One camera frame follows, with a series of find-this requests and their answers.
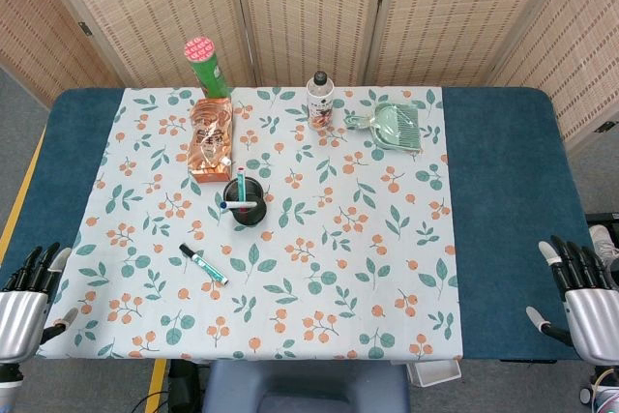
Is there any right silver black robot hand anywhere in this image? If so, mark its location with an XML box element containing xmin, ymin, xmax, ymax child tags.
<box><xmin>525</xmin><ymin>234</ymin><xmax>619</xmax><ymax>365</ymax></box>

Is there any woven folding screen panel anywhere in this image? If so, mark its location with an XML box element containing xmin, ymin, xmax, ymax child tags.
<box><xmin>365</xmin><ymin>0</ymin><xmax>575</xmax><ymax>89</ymax></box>
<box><xmin>45</xmin><ymin>0</ymin><xmax>258</xmax><ymax>89</ymax></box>
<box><xmin>230</xmin><ymin>0</ymin><xmax>391</xmax><ymax>89</ymax></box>
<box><xmin>0</xmin><ymin>0</ymin><xmax>133</xmax><ymax>110</ymax></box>
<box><xmin>487</xmin><ymin>0</ymin><xmax>619</xmax><ymax>153</ymax></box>

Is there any floral fruit print tablecloth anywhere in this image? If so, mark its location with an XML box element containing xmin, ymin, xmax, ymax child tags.
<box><xmin>36</xmin><ymin>86</ymin><xmax>466</xmax><ymax>363</ymax></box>

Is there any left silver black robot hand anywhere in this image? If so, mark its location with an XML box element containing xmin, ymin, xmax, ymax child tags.
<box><xmin>0</xmin><ymin>242</ymin><xmax>79</xmax><ymax>365</ymax></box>

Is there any clear bottle black cap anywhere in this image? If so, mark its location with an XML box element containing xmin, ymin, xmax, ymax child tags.
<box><xmin>306</xmin><ymin>70</ymin><xmax>337</xmax><ymax>133</ymax></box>

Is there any green dustpan brush set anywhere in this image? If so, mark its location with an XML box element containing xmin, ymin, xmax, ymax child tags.
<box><xmin>343</xmin><ymin>102</ymin><xmax>424</xmax><ymax>156</ymax></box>

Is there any blue table cover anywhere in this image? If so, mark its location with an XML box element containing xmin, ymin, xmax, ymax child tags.
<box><xmin>0</xmin><ymin>86</ymin><xmax>602</xmax><ymax>364</ymax></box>

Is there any black mesh pen holder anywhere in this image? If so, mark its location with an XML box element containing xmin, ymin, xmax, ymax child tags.
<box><xmin>222</xmin><ymin>177</ymin><xmax>270</xmax><ymax>230</ymax></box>

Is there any white plastic box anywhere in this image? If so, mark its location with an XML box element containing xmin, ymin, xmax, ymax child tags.
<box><xmin>408</xmin><ymin>360</ymin><xmax>463</xmax><ymax>388</ymax></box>

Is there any orange snack bag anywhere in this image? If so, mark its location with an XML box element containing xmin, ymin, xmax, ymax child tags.
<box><xmin>187</xmin><ymin>97</ymin><xmax>235</xmax><ymax>186</ymax></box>

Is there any white sneaker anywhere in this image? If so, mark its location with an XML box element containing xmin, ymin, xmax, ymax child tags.
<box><xmin>588</xmin><ymin>222</ymin><xmax>619</xmax><ymax>262</ymax></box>

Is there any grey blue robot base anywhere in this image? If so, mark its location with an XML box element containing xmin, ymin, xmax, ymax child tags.
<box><xmin>201</xmin><ymin>359</ymin><xmax>412</xmax><ymax>413</ymax></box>

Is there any black metal stand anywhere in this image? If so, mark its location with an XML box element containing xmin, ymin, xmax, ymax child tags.
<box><xmin>165</xmin><ymin>359</ymin><xmax>210</xmax><ymax>413</ymax></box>

